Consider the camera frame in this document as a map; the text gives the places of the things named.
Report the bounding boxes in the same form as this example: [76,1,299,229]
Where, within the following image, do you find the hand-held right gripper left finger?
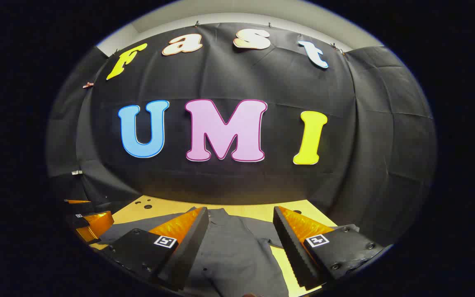
[108,206,210,291]

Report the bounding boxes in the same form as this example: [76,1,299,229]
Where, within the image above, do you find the black backdrop cloth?
[46,23,438,248]

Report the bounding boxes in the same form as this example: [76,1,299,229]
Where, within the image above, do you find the grey collared shirt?
[99,207,360,297]

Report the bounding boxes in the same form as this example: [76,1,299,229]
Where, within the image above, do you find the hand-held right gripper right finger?
[273,205,386,290]

